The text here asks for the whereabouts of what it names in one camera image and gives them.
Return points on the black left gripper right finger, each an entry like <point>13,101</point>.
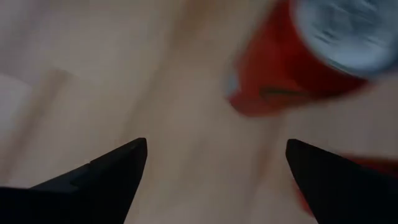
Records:
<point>342,193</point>

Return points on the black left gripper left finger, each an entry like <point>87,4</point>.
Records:
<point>93,193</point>

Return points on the red Coke Zero can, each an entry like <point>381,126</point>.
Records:
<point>280,62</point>

